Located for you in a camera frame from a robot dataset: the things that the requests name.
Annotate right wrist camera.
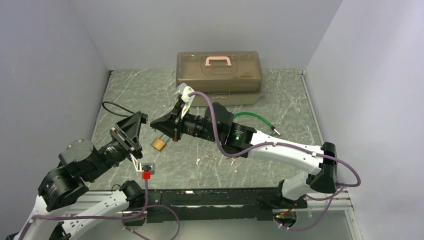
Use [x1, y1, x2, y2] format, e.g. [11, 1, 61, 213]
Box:
[176, 83, 194, 118]

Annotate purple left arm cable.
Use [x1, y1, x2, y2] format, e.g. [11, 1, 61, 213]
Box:
[18, 175, 181, 240]

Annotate small silver key pair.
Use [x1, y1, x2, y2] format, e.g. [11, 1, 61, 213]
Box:
[229, 157, 237, 166]

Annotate black cable lock loop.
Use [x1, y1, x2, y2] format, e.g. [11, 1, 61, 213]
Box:
[101, 100, 135, 118]

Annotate pink toolbox handle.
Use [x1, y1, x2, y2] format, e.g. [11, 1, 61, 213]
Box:
[204, 55, 232, 67]

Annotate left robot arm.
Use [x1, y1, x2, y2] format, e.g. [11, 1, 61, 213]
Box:
[7, 111, 148, 240]

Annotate green cable lock loop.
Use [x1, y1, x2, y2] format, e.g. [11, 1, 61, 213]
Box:
[233, 112, 281, 136]

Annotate brass padlock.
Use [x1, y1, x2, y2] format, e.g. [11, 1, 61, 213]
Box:
[150, 133, 171, 152]

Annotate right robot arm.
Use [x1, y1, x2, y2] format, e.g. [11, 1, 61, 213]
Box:
[150, 100, 338, 208]

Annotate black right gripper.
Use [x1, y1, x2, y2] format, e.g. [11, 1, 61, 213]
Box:
[150, 102, 221, 144]

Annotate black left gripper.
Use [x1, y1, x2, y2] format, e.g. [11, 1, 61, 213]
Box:
[86, 112, 145, 181]

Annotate aluminium extrusion rail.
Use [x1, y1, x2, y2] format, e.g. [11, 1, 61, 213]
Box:
[305, 188, 353, 211]

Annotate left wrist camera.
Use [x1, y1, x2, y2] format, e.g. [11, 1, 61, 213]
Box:
[130, 153, 155, 180]

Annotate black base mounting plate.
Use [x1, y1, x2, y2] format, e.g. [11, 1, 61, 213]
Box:
[110, 187, 309, 227]

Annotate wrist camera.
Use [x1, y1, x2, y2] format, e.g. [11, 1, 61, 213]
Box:
[130, 153, 155, 180]
[176, 83, 194, 118]

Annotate translucent brown plastic toolbox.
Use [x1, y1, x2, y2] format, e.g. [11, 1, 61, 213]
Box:
[175, 51, 264, 106]

